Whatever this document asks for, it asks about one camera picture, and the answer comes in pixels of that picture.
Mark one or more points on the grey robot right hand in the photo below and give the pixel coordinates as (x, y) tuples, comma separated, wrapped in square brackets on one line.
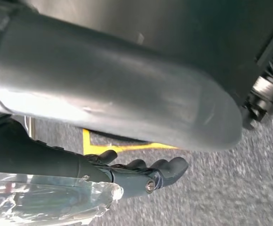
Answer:
[(44, 159)]

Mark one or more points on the clear plastic film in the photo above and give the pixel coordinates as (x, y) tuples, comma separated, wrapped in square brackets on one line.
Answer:
[(44, 199)]

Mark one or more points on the yellow floor tape square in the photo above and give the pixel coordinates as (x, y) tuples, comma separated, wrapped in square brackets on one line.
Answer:
[(87, 146)]

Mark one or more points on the grey robot body shell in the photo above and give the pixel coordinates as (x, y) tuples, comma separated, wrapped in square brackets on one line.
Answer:
[(103, 81)]

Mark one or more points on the dark robot body panel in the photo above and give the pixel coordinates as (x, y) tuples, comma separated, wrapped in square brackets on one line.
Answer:
[(197, 34)]

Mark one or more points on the black metal robot joint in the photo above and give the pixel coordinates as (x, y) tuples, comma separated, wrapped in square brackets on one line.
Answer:
[(263, 93)]

